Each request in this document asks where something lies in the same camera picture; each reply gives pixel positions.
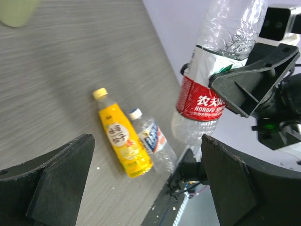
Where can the green lotion bottle beige cap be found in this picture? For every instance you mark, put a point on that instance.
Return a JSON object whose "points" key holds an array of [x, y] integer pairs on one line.
{"points": [[16, 13]]}

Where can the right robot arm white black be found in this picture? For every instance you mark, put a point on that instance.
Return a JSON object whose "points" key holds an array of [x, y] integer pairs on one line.
{"points": [[238, 132]]}

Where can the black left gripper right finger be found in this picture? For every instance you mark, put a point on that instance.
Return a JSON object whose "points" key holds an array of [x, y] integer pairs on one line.
{"points": [[248, 191]]}

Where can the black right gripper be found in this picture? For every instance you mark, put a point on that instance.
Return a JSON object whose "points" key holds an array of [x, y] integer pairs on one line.
{"points": [[261, 90]]}

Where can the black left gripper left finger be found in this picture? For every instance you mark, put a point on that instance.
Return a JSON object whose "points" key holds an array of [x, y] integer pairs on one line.
{"points": [[47, 190]]}

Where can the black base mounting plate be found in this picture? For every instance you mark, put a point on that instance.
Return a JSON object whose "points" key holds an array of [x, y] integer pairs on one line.
{"points": [[171, 201]]}

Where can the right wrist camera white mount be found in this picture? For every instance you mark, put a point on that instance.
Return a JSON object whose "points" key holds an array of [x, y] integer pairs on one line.
{"points": [[282, 24]]}

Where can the clear bottle blue white label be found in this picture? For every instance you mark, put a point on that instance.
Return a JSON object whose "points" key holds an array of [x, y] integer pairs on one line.
{"points": [[154, 141]]}

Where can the yellow juice bottle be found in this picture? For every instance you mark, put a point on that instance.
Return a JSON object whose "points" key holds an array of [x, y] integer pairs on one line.
{"points": [[122, 136]]}

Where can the clear bottle red label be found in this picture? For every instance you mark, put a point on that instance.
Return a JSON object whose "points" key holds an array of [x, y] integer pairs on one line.
{"points": [[227, 36]]}

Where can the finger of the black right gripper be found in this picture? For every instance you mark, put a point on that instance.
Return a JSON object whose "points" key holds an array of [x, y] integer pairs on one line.
{"points": [[185, 69]]}

